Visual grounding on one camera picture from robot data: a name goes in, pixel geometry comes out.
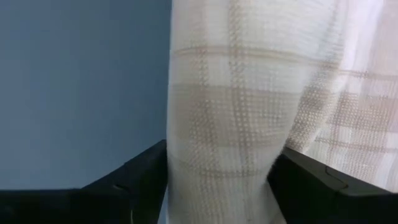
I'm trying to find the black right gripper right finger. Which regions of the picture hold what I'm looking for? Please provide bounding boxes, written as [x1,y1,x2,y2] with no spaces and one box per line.
[267,146,398,224]

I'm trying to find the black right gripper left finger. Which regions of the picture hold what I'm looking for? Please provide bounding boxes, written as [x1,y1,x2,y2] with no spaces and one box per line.
[0,139,169,224]

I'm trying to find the cream plaid waffle towel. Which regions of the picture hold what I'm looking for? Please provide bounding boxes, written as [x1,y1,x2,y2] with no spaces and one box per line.
[157,0,398,224]

